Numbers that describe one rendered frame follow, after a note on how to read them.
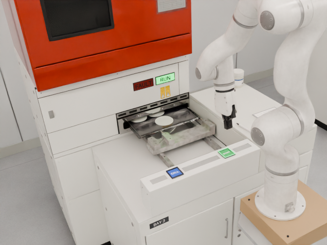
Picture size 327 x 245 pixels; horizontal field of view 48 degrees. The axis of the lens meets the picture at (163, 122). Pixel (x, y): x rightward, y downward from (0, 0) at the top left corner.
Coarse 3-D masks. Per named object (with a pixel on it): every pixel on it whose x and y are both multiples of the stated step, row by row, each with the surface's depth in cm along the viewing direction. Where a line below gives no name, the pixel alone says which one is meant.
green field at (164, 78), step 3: (165, 75) 199; (168, 75) 199; (171, 75) 200; (156, 78) 197; (159, 78) 197; (162, 78) 198; (165, 78) 199; (168, 78) 200; (171, 78) 201; (156, 81) 197; (159, 81) 198; (162, 81) 199; (165, 81) 200
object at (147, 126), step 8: (168, 112) 208; (176, 112) 208; (184, 112) 207; (152, 120) 202; (176, 120) 200; (184, 120) 200; (136, 128) 195; (144, 128) 195; (152, 128) 195; (160, 128) 194
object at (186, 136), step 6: (198, 126) 197; (180, 132) 193; (186, 132) 193; (192, 132) 193; (198, 132) 192; (204, 132) 192; (210, 132) 193; (174, 138) 189; (180, 138) 189; (186, 138) 188; (192, 138) 189; (198, 138) 191; (162, 144) 185; (174, 144) 185; (180, 144) 187; (150, 150) 184; (156, 150) 181; (162, 150) 183
